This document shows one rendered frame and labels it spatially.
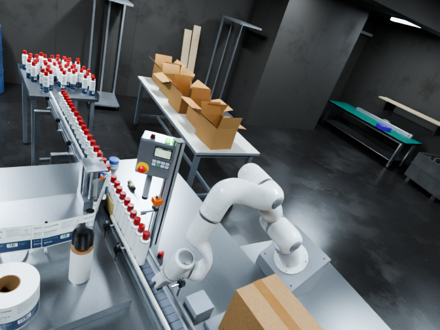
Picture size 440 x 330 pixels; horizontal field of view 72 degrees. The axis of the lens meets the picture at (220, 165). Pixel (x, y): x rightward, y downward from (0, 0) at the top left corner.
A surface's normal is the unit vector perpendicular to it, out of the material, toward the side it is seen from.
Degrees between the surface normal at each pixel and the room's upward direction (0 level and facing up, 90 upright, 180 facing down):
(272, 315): 0
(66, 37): 90
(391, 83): 90
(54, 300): 0
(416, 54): 90
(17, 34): 90
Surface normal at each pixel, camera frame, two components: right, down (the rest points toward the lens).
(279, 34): 0.45, 0.54
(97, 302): 0.29, -0.84
